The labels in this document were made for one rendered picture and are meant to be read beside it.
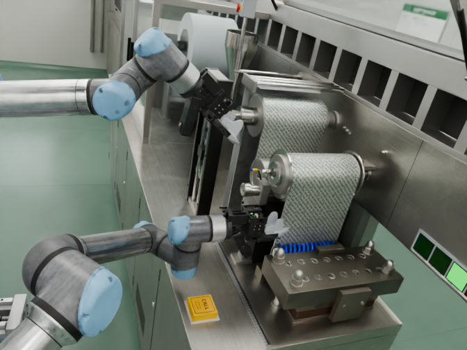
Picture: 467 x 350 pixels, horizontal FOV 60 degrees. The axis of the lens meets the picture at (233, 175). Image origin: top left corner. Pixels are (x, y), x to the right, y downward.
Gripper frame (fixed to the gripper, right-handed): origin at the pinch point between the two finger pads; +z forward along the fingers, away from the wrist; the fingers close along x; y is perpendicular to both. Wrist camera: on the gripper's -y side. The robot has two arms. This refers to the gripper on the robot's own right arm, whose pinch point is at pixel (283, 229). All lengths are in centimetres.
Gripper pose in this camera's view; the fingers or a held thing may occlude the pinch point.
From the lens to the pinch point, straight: 124.8
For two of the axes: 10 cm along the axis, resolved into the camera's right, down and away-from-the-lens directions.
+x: -3.4, -4.8, 8.1
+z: 9.3, -0.1, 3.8
